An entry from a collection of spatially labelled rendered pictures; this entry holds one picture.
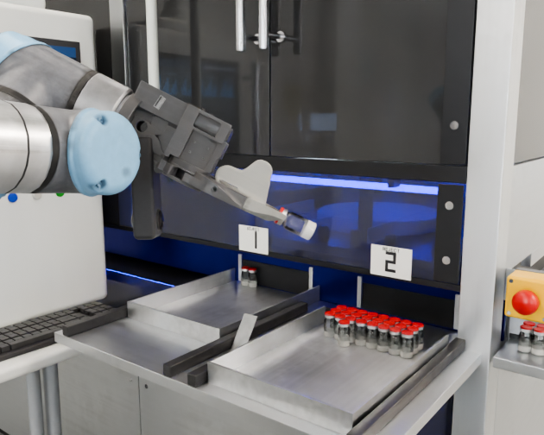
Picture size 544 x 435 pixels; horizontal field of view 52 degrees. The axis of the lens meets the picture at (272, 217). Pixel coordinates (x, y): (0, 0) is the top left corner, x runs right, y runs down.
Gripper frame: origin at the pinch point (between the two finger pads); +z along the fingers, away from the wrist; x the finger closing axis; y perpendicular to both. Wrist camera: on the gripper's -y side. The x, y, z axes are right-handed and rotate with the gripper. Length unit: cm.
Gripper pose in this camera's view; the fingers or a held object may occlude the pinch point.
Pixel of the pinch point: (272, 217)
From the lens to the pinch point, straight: 65.1
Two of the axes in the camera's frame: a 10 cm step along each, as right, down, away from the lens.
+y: 4.5, -8.9, -0.6
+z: 8.9, 4.5, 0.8
